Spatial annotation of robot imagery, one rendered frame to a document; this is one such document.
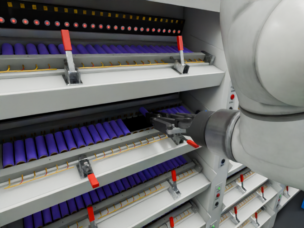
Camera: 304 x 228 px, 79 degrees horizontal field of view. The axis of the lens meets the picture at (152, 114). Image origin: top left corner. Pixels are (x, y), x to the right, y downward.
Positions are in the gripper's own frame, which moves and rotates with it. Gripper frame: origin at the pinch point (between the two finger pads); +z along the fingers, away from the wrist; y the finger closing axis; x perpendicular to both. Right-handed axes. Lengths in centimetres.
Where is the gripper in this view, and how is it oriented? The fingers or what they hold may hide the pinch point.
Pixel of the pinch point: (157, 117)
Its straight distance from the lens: 52.7
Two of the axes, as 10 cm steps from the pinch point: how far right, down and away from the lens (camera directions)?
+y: 8.3, -1.9, 5.3
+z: -5.6, -1.1, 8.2
